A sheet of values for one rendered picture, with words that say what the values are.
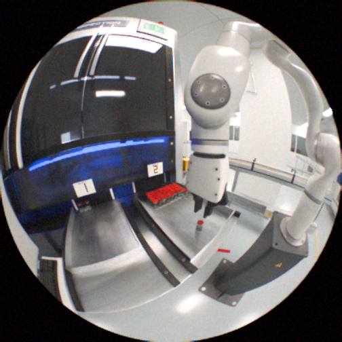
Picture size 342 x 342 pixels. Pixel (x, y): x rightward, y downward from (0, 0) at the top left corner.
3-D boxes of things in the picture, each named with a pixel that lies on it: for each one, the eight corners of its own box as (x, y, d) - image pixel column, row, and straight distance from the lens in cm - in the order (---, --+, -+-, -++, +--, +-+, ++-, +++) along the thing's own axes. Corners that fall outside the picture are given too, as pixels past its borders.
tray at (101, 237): (74, 212, 63) (71, 206, 62) (117, 198, 58) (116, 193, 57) (72, 273, 42) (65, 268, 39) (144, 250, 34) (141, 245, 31)
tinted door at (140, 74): (83, 138, 44) (102, 35, 76) (173, 130, 57) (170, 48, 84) (83, 138, 44) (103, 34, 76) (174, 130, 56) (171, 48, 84)
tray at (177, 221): (138, 203, 50) (137, 198, 48) (179, 187, 61) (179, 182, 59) (189, 263, 32) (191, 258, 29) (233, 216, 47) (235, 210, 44)
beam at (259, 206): (213, 193, 146) (214, 185, 140) (216, 191, 152) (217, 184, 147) (311, 235, 174) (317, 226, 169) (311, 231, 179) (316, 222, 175)
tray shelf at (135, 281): (68, 216, 66) (67, 214, 65) (173, 182, 72) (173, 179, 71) (78, 311, 43) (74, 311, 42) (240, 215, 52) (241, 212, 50)
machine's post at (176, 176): (172, 247, 133) (166, 32, 110) (176, 244, 134) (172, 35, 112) (175, 250, 130) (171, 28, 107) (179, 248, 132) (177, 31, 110)
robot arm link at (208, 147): (182, 139, 23) (182, 152, 23) (218, 140, 17) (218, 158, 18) (203, 139, 29) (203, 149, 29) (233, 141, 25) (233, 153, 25)
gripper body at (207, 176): (182, 148, 23) (182, 191, 27) (224, 153, 18) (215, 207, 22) (200, 146, 29) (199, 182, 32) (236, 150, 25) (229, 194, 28)
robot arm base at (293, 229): (302, 222, 74) (317, 191, 68) (305, 250, 62) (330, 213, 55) (279, 214, 66) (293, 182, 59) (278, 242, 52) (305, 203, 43)
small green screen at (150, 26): (136, 31, 80) (140, 20, 99) (167, 41, 86) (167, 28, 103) (137, 30, 80) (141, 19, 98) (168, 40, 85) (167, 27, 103)
